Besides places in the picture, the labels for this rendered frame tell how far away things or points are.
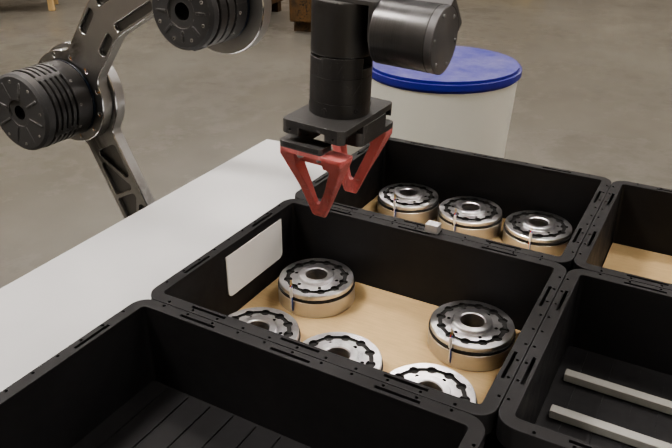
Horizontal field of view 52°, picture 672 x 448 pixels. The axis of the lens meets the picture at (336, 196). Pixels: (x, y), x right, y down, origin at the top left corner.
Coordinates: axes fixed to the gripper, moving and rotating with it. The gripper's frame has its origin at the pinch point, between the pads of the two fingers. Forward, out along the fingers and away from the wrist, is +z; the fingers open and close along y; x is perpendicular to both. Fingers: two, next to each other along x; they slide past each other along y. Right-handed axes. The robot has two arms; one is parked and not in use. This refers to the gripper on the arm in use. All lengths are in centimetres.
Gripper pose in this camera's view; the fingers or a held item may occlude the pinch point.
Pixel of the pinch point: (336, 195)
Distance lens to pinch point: 69.4
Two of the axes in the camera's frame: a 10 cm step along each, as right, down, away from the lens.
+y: 5.0, -3.7, 7.8
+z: -0.4, 8.9, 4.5
